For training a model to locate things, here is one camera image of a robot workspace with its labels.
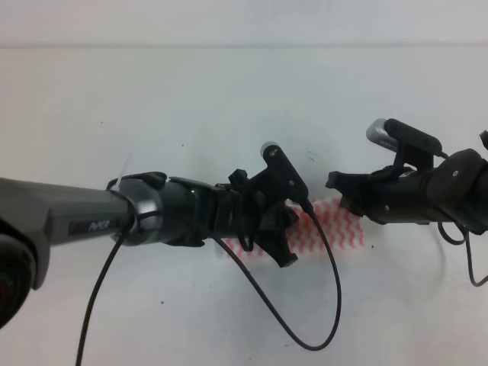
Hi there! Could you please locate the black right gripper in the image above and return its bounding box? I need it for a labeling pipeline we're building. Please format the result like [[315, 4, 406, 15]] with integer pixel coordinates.
[[326, 166, 435, 225]]

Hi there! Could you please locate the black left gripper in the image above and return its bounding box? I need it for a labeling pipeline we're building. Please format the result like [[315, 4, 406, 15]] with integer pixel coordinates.
[[197, 169, 299, 268]]

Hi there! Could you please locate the pink white striped towel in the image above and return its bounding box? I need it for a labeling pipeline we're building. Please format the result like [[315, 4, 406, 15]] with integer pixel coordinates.
[[224, 197, 364, 264]]

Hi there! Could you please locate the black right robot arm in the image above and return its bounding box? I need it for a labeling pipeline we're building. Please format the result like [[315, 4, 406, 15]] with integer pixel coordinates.
[[326, 137, 487, 235]]

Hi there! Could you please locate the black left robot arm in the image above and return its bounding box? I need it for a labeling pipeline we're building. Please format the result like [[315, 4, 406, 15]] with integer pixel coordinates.
[[1, 170, 297, 324]]

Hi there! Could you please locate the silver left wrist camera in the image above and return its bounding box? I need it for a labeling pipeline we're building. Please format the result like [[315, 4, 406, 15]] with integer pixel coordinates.
[[260, 141, 309, 207]]

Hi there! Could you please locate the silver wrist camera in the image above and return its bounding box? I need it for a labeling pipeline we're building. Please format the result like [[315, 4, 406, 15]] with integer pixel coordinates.
[[260, 141, 309, 207], [366, 118, 448, 172]]

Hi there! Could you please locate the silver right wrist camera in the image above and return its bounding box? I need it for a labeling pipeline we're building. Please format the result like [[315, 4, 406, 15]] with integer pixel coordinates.
[[366, 118, 448, 172]]

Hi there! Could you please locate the black left camera cable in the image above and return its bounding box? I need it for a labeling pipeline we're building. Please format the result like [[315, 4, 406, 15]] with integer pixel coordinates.
[[74, 197, 343, 366]]

